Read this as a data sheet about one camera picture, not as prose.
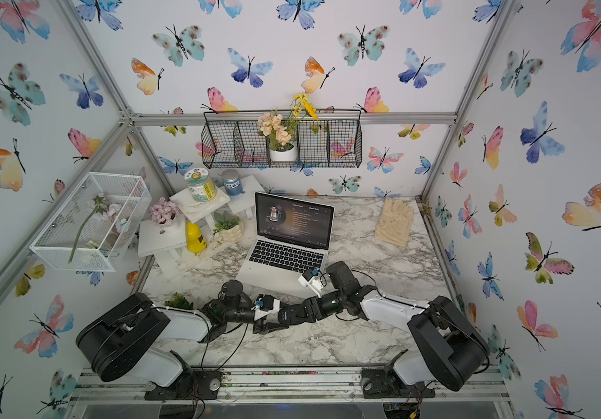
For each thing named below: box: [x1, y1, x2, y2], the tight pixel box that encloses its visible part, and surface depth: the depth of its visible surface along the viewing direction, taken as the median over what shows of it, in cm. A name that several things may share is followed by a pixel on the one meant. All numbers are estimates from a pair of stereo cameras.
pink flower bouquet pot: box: [149, 196, 181, 229], surface depth 84 cm
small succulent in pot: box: [213, 210, 246, 244], surface depth 101 cm
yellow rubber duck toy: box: [186, 221, 208, 254], surface depth 96 cm
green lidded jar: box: [184, 166, 217, 203], surface depth 86 cm
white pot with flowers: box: [257, 92, 319, 162], surface depth 85 cm
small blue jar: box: [221, 168, 243, 197], surface depth 98 cm
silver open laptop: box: [234, 192, 336, 300], surface depth 101 cm
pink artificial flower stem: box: [68, 192, 122, 264], surface depth 76 cm
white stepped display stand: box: [137, 174, 266, 279], surface depth 98 cm
